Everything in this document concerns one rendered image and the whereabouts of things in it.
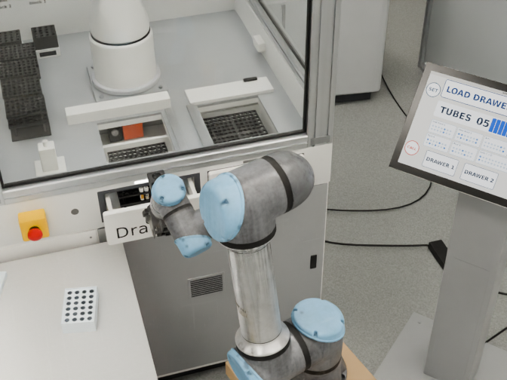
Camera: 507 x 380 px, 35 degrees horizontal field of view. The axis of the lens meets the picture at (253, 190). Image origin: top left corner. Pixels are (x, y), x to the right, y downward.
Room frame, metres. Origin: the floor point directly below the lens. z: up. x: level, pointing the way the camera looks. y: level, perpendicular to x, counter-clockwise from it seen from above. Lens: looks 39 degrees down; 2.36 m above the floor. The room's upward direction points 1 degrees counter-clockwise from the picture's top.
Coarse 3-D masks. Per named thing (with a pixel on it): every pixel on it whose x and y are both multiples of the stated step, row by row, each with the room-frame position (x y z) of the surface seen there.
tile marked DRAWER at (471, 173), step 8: (464, 168) 1.72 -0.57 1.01; (472, 168) 1.72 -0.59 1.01; (480, 168) 1.71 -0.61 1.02; (464, 176) 1.71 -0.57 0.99; (472, 176) 1.70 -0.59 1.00; (480, 176) 1.69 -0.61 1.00; (488, 176) 1.69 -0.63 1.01; (496, 176) 1.68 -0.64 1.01; (480, 184) 1.68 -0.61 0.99; (488, 184) 1.67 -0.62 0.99
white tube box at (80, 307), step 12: (72, 288) 1.50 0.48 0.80; (84, 288) 1.50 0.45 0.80; (96, 288) 1.50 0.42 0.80; (72, 300) 1.46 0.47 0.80; (84, 300) 1.46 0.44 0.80; (96, 300) 1.46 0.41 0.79; (72, 312) 1.41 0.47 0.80; (84, 312) 1.41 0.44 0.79; (96, 312) 1.43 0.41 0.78; (72, 324) 1.38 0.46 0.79; (84, 324) 1.38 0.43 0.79; (96, 324) 1.40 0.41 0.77
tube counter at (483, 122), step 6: (480, 114) 1.81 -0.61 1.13; (480, 120) 1.80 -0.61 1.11; (486, 120) 1.79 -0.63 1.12; (492, 120) 1.79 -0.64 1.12; (498, 120) 1.78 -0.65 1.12; (504, 120) 1.78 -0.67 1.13; (474, 126) 1.79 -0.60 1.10; (480, 126) 1.79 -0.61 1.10; (486, 126) 1.78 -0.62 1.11; (492, 126) 1.78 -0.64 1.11; (498, 126) 1.77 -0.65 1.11; (504, 126) 1.77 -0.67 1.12; (492, 132) 1.77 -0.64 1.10; (498, 132) 1.76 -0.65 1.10; (504, 132) 1.76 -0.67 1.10
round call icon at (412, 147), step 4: (408, 140) 1.83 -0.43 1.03; (412, 140) 1.82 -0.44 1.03; (408, 144) 1.82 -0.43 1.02; (412, 144) 1.82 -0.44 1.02; (416, 144) 1.81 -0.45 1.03; (420, 144) 1.81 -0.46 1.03; (404, 148) 1.82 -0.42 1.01; (408, 148) 1.81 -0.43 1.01; (412, 148) 1.81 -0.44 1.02; (416, 148) 1.81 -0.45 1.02; (404, 152) 1.81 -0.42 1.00; (408, 152) 1.80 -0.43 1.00; (412, 152) 1.80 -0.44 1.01; (416, 152) 1.80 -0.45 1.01; (416, 156) 1.79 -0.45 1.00
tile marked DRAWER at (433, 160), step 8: (432, 152) 1.78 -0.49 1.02; (424, 160) 1.78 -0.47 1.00; (432, 160) 1.77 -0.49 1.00; (440, 160) 1.76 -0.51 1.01; (448, 160) 1.75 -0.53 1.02; (456, 160) 1.75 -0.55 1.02; (432, 168) 1.75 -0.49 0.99; (440, 168) 1.74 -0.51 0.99; (448, 168) 1.74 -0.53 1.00; (456, 168) 1.73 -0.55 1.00
